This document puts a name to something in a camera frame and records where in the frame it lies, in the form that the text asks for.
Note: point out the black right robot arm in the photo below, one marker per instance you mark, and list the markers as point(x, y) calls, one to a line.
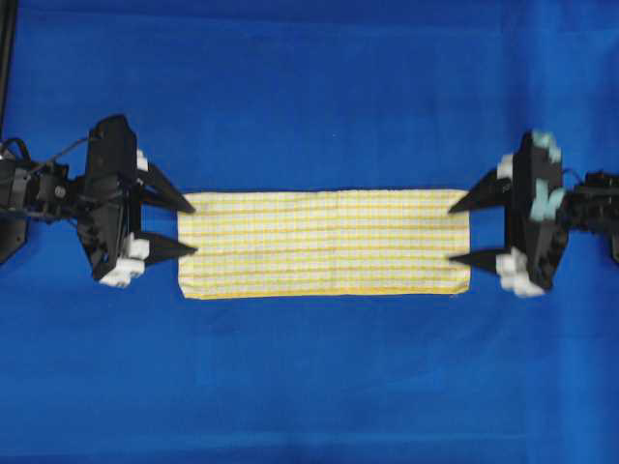
point(590, 206)

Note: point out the yellow striped towel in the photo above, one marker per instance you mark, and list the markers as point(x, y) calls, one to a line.
point(323, 243)

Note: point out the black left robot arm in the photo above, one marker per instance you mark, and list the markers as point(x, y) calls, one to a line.
point(39, 191)

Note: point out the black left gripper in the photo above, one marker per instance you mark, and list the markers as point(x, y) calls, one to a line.
point(109, 210)

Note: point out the blue table cloth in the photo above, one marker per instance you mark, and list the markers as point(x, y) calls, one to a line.
point(312, 95)

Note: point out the black vertical frame post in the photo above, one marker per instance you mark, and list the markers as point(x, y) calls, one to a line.
point(8, 13)

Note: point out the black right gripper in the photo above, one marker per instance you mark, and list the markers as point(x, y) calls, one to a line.
point(529, 182)

